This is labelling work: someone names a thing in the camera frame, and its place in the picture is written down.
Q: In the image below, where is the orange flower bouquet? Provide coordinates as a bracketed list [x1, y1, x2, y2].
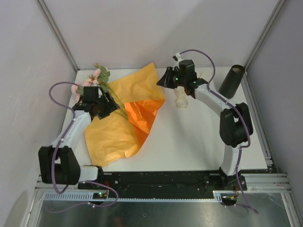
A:
[75, 63, 166, 167]

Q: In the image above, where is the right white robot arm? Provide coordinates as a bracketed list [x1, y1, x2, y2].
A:
[157, 60, 253, 190]

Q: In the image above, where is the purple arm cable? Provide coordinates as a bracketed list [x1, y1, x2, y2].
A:
[179, 49, 258, 214]
[44, 81, 119, 213]

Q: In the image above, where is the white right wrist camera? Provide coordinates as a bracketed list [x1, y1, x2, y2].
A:
[173, 52, 183, 63]

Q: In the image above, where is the grey slotted cable duct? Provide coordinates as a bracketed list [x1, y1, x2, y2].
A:
[43, 192, 222, 202]

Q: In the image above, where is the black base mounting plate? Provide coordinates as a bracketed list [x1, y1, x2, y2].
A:
[77, 171, 247, 199]

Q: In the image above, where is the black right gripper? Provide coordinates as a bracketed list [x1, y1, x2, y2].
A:
[157, 67, 186, 90]

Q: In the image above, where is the black cylindrical vase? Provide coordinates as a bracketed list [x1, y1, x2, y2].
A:
[218, 65, 245, 99]

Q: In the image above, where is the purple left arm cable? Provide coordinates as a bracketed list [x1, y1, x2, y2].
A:
[44, 81, 119, 213]

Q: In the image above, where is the cream printed ribbon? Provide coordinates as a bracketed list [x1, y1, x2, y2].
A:
[174, 87, 188, 108]

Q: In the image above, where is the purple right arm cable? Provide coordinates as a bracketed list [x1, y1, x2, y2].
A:
[179, 49, 258, 214]

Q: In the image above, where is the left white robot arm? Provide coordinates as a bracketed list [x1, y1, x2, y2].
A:
[38, 87, 120, 189]

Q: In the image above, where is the aluminium frame rail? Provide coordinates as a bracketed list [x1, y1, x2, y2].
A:
[35, 0, 79, 72]

